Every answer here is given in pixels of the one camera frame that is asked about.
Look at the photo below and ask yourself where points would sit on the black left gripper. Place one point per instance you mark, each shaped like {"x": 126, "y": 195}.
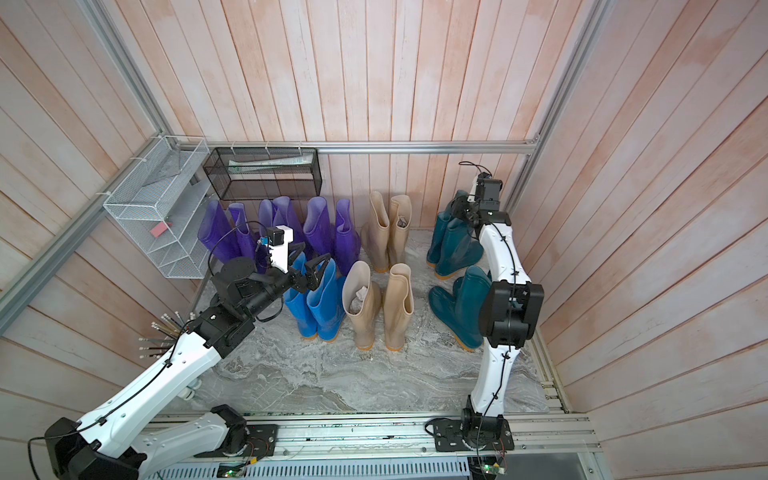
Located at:
{"x": 311, "y": 281}

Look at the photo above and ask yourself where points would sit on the beige rain boot small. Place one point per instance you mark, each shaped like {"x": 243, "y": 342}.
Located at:
{"x": 361, "y": 300}

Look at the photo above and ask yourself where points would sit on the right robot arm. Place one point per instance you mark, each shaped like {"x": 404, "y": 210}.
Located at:
{"x": 510, "y": 310}

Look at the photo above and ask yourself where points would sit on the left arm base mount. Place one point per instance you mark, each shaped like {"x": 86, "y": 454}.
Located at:
{"x": 258, "y": 441}

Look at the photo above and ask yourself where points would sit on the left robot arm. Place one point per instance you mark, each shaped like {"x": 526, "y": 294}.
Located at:
{"x": 105, "y": 443}

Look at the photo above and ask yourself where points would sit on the pink eraser block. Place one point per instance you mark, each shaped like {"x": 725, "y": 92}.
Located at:
{"x": 158, "y": 229}

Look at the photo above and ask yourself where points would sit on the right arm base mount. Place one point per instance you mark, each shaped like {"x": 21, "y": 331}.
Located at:
{"x": 470, "y": 432}

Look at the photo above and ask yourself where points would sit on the purple rain boot back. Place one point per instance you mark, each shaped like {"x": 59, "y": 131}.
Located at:
{"x": 347, "y": 242}

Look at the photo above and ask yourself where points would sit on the white wire wall shelf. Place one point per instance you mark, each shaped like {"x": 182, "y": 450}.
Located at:
{"x": 165, "y": 183}

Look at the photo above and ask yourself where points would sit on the beige rain boot large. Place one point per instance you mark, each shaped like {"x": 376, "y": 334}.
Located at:
{"x": 375, "y": 233}

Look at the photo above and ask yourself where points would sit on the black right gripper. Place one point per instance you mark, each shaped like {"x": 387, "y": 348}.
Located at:
{"x": 460, "y": 204}

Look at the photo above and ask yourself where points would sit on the paper sheet in basket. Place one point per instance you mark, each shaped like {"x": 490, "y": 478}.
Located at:
{"x": 273, "y": 165}

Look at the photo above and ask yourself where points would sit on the teal rain boot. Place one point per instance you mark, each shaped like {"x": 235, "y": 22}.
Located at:
{"x": 442, "y": 220}
{"x": 444, "y": 306}
{"x": 469, "y": 292}
{"x": 459, "y": 250}

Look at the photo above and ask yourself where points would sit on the blue rain boot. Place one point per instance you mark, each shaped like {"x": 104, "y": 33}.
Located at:
{"x": 296, "y": 303}
{"x": 325, "y": 303}

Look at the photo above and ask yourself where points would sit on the blue rain boot front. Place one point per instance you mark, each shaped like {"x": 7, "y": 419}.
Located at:
{"x": 325, "y": 303}

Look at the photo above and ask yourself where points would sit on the black mesh wall basket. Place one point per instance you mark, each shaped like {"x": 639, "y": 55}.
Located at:
{"x": 256, "y": 187}

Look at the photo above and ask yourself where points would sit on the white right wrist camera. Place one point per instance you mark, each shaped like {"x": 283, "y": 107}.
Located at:
{"x": 472, "y": 192}

